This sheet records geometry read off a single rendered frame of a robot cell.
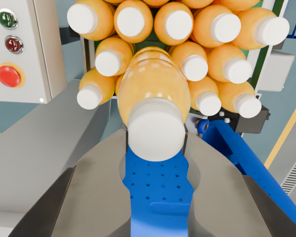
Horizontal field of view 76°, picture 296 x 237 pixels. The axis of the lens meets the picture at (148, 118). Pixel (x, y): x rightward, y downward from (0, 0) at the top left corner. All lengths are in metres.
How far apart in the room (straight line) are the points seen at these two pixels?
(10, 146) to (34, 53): 0.53
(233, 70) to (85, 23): 0.24
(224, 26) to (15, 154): 0.73
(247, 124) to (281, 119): 1.42
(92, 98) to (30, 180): 0.41
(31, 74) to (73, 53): 1.16
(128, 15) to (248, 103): 0.25
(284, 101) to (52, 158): 1.68
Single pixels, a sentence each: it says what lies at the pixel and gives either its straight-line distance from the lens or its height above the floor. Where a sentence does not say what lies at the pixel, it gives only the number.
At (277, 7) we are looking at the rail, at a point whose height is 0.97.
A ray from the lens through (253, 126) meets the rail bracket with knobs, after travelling 0.55.
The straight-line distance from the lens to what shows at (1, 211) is 0.63.
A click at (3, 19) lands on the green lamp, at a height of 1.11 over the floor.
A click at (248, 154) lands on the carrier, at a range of 1.21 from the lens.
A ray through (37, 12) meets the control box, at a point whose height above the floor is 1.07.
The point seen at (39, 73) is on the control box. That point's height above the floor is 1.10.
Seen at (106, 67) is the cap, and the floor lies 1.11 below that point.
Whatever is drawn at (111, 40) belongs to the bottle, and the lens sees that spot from 0.37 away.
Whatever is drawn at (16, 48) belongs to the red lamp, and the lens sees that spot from 0.37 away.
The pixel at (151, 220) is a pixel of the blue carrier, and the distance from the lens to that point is 0.36.
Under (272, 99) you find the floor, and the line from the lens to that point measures 1.81.
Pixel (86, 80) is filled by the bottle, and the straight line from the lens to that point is 0.38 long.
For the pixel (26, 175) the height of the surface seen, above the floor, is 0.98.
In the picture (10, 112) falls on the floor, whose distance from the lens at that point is 1.95.
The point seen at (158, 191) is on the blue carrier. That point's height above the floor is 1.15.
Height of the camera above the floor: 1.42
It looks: 63 degrees down
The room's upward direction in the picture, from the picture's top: 179 degrees counter-clockwise
